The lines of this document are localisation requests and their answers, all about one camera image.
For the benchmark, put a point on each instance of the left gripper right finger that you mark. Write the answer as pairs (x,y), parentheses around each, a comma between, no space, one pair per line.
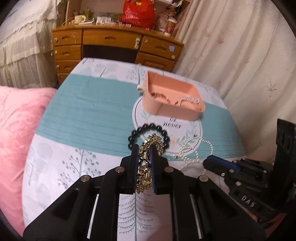
(200,210)

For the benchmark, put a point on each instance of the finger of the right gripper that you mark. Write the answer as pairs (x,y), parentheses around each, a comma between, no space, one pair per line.
(220,166)

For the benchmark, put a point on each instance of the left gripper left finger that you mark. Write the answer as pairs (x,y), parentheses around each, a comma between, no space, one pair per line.
(87,210)

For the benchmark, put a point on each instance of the pink plastic jewelry tray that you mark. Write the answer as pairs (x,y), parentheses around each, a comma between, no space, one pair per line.
(165,96)

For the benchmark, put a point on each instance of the tree print tablecloth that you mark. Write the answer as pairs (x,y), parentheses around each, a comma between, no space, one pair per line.
(85,130)

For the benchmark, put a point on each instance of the white floral curtain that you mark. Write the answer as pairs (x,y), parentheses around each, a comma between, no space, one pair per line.
(246,51)

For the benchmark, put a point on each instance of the pink quilt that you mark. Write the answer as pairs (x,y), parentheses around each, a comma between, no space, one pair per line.
(21,112)

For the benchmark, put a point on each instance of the red white paper cup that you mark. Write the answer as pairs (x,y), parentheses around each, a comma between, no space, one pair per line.
(171,23)

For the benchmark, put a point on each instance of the wooden desk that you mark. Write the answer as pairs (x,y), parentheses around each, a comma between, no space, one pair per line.
(120,42)

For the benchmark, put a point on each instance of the white lace cover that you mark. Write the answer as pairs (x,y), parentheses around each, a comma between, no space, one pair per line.
(26,45)

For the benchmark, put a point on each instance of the red plastic bag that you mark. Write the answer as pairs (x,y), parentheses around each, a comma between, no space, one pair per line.
(139,13)

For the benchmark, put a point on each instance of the cream mug on desk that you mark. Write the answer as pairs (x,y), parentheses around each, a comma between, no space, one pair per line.
(79,19)

